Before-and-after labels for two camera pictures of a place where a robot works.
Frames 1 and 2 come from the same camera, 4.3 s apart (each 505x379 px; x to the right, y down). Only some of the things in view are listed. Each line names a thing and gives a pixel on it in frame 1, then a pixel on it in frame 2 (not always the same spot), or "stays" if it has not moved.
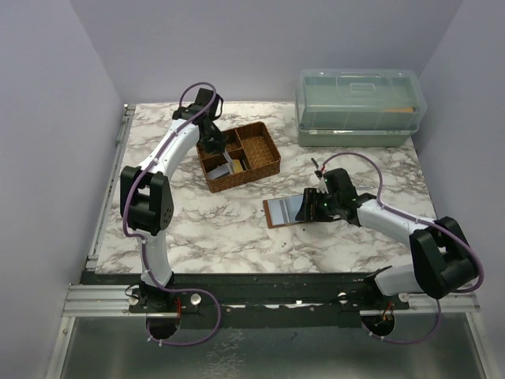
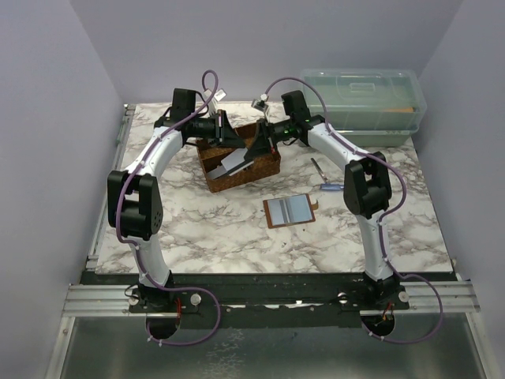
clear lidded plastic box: (357, 107) stays
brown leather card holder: (282, 211) stays
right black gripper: (312, 197) to (263, 142)
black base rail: (256, 298) stays
